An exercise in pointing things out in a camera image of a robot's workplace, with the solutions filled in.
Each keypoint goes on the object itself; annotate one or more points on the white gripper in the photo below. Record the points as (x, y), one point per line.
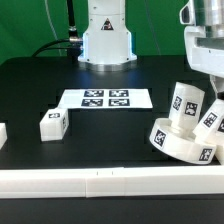
(205, 59)

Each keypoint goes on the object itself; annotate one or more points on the white U-shaped fence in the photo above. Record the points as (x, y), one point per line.
(95, 162)

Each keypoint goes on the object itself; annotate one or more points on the white marker sheet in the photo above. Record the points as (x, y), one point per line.
(105, 99)

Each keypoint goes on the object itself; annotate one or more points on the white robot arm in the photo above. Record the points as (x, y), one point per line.
(107, 43)

